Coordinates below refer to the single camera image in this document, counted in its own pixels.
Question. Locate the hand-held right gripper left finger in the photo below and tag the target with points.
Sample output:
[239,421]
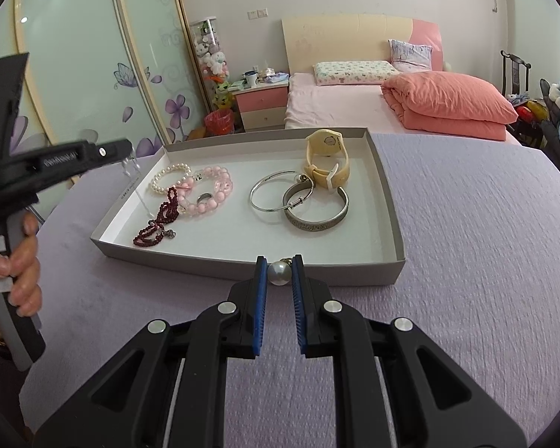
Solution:
[260,308]

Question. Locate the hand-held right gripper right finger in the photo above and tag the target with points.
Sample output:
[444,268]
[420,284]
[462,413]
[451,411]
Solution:
[297,308]

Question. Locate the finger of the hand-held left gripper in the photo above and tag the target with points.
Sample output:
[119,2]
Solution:
[84,154]

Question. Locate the white pearl earring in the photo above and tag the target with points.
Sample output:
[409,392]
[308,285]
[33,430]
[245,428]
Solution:
[277,274]

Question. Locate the grey cardboard tray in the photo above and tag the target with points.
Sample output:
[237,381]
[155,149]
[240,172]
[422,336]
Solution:
[242,238]

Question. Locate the thin silver bangle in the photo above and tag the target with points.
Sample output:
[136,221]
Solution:
[295,204]

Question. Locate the person's left hand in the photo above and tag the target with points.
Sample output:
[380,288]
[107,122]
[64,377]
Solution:
[28,280]

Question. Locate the glass wardrobe with flower print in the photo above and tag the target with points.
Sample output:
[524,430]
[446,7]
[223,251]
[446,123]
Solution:
[74,56]

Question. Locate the yellow wrist watch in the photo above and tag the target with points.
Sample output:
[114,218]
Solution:
[329,177]

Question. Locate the red plastic basket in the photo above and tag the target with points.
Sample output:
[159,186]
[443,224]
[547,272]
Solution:
[220,122]

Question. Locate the clear tube of plush toys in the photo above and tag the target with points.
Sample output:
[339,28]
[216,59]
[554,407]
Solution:
[212,60]

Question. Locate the lilac tablecloth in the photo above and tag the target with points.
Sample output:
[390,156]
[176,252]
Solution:
[471,266]

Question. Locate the pink and cream nightstand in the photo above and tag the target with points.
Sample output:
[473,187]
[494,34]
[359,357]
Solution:
[261,107]

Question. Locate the bed with pink sheet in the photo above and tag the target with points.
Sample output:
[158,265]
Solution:
[336,102]

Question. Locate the white patterned pillow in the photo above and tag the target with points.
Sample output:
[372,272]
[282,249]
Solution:
[354,73]

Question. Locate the folded salmon quilt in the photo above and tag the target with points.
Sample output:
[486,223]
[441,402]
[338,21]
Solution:
[448,102]

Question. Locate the cream and pink headboard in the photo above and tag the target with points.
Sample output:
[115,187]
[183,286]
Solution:
[336,37]

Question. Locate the lilac printed pillow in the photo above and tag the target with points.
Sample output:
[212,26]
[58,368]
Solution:
[410,53]

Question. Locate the red and yellow toy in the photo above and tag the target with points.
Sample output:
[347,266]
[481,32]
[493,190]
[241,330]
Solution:
[532,112]

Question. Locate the dark wooden chair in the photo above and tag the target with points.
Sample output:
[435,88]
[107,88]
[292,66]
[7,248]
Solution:
[515,72]

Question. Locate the white wall socket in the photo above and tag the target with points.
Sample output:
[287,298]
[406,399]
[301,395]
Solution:
[257,13]

